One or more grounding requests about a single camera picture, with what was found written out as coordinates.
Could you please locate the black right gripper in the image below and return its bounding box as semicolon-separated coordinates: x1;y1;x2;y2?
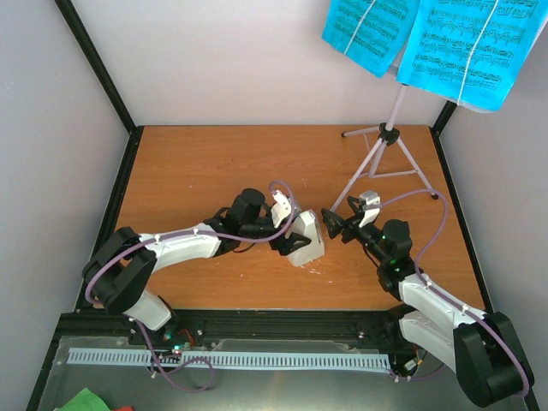
322;197;389;265

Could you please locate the white metronome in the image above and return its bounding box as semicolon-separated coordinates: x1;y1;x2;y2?
287;210;325;267

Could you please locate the white tripod music stand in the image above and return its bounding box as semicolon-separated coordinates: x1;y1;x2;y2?
329;83;440;213

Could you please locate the blue sheet music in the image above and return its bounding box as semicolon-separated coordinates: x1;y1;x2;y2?
396;0;547;113
322;0;420;78

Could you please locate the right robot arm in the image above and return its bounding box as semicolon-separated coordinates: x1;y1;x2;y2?
321;191;534;408

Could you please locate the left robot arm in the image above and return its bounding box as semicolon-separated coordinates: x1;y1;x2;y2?
82;188;313;345

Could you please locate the green paper sheet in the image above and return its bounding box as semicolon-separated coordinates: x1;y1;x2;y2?
57;388;110;411

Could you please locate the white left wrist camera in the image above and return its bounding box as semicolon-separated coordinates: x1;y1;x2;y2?
271;190;293;228

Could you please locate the light blue cable duct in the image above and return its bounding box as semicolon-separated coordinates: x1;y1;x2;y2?
66;348;391;373

